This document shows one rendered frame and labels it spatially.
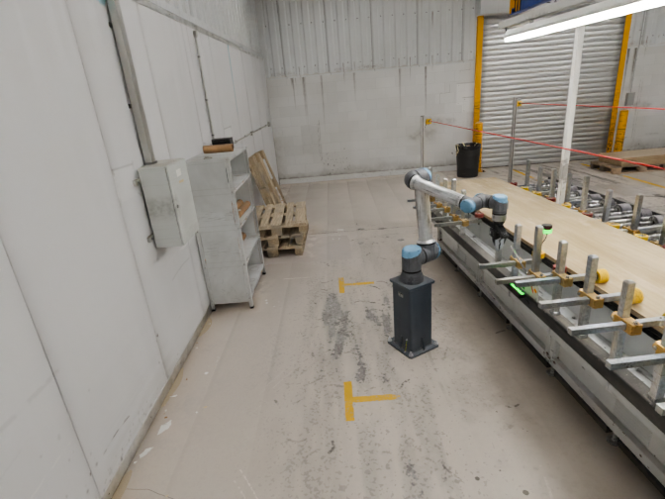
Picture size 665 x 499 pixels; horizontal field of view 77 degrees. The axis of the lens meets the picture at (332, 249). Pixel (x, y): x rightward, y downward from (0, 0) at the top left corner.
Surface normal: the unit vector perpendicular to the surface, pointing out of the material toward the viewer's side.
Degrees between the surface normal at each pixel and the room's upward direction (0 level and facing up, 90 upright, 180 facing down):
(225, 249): 90
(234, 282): 90
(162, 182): 90
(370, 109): 90
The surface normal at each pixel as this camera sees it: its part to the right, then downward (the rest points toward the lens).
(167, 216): 0.00, 0.36
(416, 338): 0.51, 0.27
